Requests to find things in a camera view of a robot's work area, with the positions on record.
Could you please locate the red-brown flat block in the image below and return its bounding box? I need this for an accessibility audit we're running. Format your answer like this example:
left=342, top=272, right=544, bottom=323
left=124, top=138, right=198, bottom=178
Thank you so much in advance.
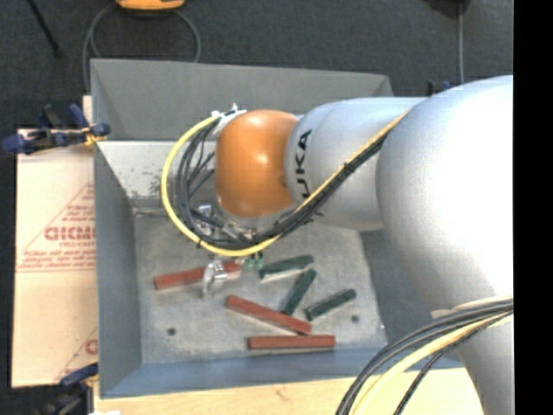
left=225, top=294, right=314, bottom=336
left=153, top=262, right=244, bottom=291
left=246, top=334, right=337, bottom=352

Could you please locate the dark green flat block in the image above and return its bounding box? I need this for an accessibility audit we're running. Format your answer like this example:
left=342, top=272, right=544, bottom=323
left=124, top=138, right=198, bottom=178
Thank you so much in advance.
left=257, top=254, right=315, bottom=280
left=282, top=268, right=318, bottom=316
left=302, top=288, right=358, bottom=322

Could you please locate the grey metal bin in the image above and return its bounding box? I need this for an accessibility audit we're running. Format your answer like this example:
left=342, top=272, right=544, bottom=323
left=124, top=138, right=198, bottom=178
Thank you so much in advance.
left=89, top=58, right=466, bottom=399

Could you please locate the brown cardboard board red print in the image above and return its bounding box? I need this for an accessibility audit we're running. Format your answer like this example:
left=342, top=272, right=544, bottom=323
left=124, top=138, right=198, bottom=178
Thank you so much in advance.
left=10, top=127, right=100, bottom=389

